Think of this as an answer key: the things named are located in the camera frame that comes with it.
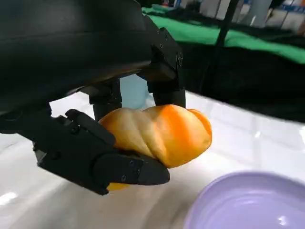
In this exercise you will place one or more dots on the black table drape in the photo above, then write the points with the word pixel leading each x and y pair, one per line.
pixel 250 83

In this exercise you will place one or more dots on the orange and white bread roll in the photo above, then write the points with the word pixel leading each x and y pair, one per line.
pixel 166 133

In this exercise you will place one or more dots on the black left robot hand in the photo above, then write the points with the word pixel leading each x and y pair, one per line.
pixel 71 47

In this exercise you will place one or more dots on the pale green mug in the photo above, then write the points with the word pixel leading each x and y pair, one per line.
pixel 133 93

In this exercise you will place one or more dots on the lilac plate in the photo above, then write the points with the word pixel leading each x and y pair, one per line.
pixel 238 202

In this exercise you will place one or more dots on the green cloth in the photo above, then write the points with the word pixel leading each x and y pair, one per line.
pixel 250 40

